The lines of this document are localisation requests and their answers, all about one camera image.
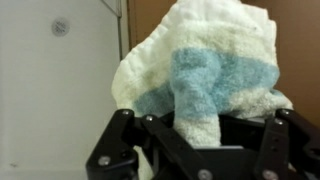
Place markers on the white blue striped towel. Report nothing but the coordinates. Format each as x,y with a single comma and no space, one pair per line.
207,58

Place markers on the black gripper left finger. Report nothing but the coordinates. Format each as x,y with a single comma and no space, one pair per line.
127,138

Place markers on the round shower floor drain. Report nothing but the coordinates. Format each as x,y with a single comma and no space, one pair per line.
60,27

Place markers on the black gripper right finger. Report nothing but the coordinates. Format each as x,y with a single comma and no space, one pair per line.
289,149

